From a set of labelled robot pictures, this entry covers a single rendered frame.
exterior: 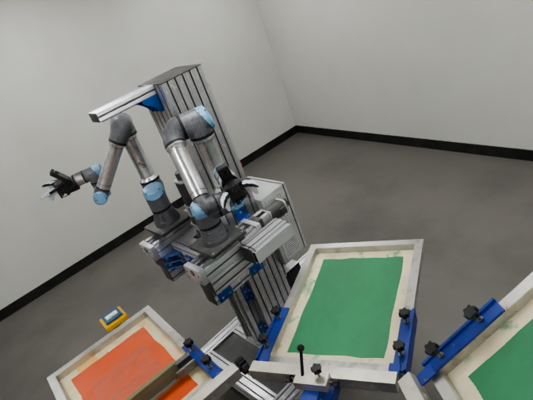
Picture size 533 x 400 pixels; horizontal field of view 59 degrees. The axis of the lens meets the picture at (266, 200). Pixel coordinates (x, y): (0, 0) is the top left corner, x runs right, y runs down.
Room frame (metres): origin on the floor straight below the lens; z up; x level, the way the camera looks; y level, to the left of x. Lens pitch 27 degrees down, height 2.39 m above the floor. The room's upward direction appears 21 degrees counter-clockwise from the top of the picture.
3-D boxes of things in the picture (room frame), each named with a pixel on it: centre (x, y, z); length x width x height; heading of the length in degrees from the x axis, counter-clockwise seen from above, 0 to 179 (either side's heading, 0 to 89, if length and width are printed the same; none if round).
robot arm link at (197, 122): (2.09, 0.17, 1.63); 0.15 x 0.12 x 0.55; 100
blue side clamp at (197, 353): (1.57, 0.51, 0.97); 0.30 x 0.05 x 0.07; 29
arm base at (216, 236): (2.07, 0.30, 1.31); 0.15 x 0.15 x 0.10
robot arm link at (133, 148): (2.61, 0.60, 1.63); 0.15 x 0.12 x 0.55; 8
